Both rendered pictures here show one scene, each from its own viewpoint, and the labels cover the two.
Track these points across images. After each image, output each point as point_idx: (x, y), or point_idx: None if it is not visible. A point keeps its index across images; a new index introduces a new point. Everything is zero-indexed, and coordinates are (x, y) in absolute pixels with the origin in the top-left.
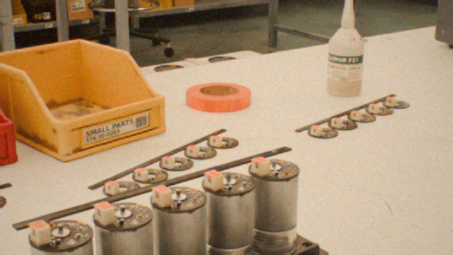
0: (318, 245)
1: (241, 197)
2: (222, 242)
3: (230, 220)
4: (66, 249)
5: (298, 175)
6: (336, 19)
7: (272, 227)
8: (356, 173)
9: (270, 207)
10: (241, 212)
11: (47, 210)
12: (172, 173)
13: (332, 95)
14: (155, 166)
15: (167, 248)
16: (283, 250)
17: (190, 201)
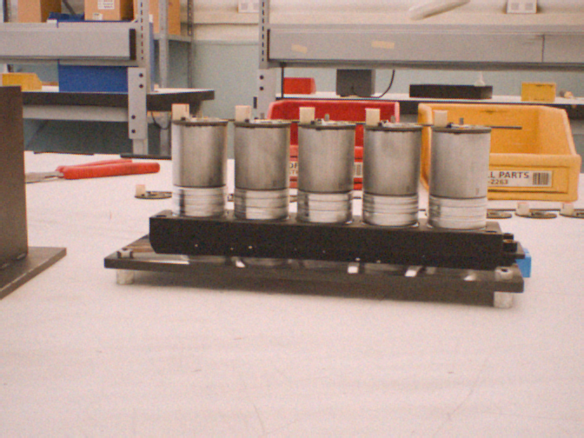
0: (501, 234)
1: (385, 133)
2: (367, 184)
3: (374, 158)
4: (183, 122)
5: (481, 136)
6: None
7: (438, 191)
8: None
9: (436, 165)
10: (386, 151)
11: (358, 211)
12: (517, 218)
13: None
14: (511, 213)
15: (299, 168)
16: (449, 222)
17: (329, 124)
